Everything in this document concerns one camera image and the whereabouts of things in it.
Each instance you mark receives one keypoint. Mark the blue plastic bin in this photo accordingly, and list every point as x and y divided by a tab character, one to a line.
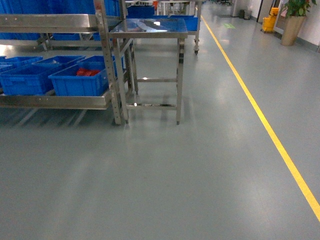
28	80

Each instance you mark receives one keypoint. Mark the blue bin with red parts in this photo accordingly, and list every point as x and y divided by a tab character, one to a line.
84	79

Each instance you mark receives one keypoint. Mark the tall planter with plant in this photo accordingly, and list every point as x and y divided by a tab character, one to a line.
295	14

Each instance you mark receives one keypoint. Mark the yellow mop bucket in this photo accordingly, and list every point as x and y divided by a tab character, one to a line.
268	23

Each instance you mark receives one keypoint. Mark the small stainless steel table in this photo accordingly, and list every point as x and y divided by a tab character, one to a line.
123	36

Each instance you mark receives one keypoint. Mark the steel shelving rack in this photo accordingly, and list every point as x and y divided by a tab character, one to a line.
112	49

